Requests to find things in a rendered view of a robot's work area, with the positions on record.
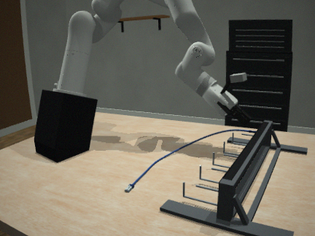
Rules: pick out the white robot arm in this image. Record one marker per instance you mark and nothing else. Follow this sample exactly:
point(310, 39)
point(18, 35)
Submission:
point(85, 29)

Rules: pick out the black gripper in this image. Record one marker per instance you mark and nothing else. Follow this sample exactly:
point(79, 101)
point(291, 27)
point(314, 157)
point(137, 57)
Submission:
point(223, 102)

